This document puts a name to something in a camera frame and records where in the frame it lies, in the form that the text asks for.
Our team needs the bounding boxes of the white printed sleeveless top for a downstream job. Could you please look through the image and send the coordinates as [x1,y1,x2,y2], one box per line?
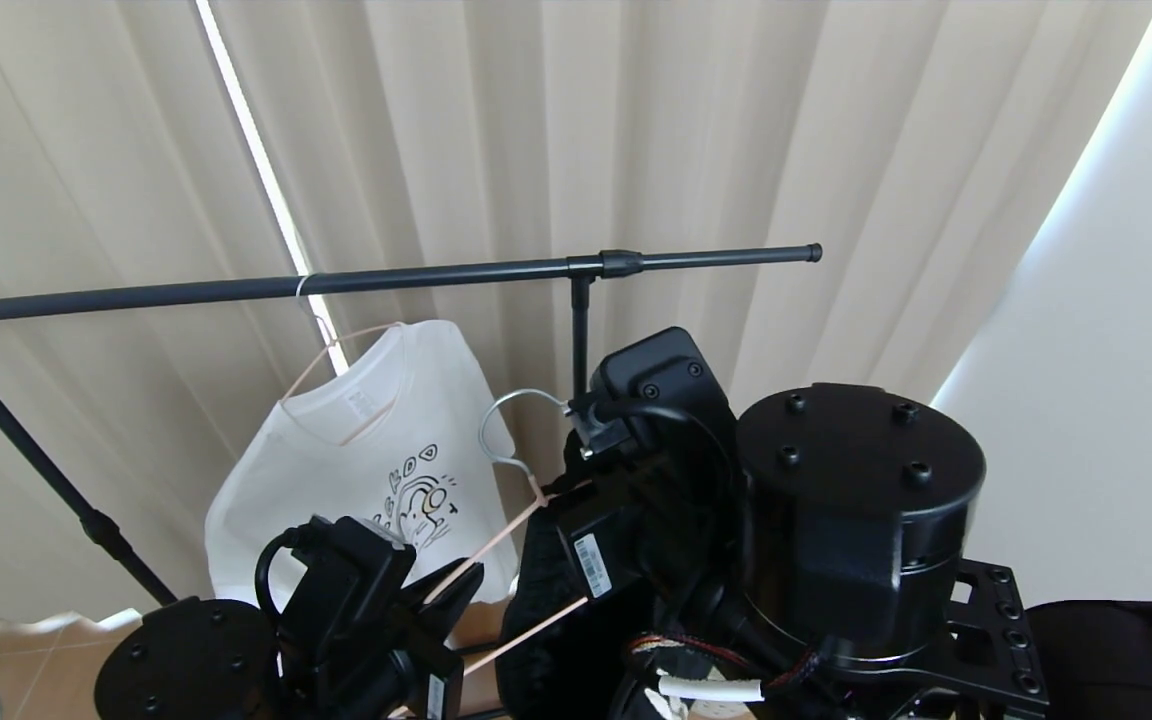
[204,319,523,613]

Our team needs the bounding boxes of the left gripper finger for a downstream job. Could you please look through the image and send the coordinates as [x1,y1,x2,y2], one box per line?
[414,559,486,653]

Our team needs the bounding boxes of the beige curtain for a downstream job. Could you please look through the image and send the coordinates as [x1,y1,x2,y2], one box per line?
[0,0,1152,641]

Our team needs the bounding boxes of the black clothes rack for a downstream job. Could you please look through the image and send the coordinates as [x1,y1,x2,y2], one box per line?
[0,243,824,720]

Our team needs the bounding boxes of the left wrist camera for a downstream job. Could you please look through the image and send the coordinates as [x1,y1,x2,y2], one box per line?
[253,514,419,701]

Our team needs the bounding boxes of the pink clothes hanger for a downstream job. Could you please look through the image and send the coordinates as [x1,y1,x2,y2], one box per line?
[422,388,597,678]
[279,274,405,448]

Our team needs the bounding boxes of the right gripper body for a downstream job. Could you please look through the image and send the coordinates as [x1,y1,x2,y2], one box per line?
[544,462,743,613]

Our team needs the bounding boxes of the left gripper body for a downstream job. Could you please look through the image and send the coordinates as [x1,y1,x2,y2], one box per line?
[356,628,467,720]

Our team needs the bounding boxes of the black garment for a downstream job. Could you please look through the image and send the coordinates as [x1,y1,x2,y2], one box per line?
[493,508,659,720]

